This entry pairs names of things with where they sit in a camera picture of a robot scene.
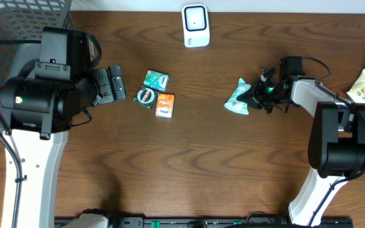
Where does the teal small packet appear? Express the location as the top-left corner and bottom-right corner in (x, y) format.
(224, 77), (253, 115)

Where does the teal tissue pack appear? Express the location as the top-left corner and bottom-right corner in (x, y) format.
(143, 70), (169, 92)

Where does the orange small box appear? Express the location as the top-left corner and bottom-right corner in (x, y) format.
(155, 94), (175, 118)

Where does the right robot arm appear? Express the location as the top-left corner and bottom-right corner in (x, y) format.
(237, 56), (365, 227)

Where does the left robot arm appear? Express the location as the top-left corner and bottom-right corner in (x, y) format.
(0, 27), (127, 227)

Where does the white barcode scanner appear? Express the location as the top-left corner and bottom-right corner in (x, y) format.
(181, 4), (210, 48)

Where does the grey plastic mesh basket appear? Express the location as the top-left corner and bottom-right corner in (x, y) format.
(0, 0), (75, 131)

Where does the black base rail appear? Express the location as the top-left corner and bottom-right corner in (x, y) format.
(54, 216), (354, 228)

